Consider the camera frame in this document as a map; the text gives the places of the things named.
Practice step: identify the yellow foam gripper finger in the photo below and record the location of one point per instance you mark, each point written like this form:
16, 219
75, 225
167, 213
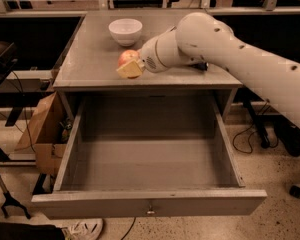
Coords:
131, 69

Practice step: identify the red apple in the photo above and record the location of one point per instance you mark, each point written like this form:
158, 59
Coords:
127, 57

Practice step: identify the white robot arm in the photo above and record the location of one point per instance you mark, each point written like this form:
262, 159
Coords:
199, 37

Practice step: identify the open grey top drawer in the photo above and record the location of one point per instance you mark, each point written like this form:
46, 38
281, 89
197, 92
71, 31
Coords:
126, 153

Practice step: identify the metal drawer knob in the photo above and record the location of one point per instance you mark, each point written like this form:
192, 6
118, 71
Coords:
150, 211

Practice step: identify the white ceramic bowl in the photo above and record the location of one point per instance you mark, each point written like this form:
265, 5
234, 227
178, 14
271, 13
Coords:
125, 32

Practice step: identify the blue chip bag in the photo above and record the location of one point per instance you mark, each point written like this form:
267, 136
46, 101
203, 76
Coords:
200, 66

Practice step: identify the brown cardboard box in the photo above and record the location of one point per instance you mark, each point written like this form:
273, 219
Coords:
43, 135

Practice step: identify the white sneaker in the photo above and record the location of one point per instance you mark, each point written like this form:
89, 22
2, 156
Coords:
84, 230

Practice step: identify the black tripod stand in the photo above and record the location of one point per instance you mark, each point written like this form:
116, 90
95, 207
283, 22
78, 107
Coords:
10, 201

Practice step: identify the black caster wheel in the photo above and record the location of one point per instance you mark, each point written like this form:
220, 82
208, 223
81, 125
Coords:
295, 191

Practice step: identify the black dark bag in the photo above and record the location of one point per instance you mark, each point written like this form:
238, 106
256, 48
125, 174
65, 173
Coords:
20, 231

